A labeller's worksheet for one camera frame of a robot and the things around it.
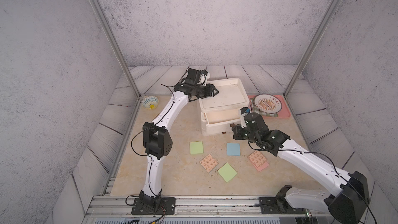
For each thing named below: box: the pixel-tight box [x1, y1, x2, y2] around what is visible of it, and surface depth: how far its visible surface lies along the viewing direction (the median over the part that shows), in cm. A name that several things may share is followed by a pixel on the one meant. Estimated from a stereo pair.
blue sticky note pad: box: [226, 142, 241, 157], surface depth 93 cm
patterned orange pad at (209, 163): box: [199, 153, 219, 174], surface depth 88 cm
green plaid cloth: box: [249, 98, 279, 117], surface depth 110 cm
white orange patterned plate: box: [252, 93, 283, 115], surface depth 116 cm
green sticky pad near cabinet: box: [189, 141, 204, 155], surface depth 95 cm
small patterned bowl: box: [141, 95, 160, 110], surface depth 117 cm
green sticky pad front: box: [217, 162, 238, 184], surface depth 85 cm
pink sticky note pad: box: [255, 161, 270, 172], surface depth 86 cm
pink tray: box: [247, 94, 292, 118], surface depth 111 cm
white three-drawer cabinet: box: [198, 77, 250, 137], surface depth 86 cm
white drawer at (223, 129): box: [201, 120, 235, 136], surface depth 80 cm
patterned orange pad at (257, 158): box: [247, 150, 268, 168], surface depth 88 cm
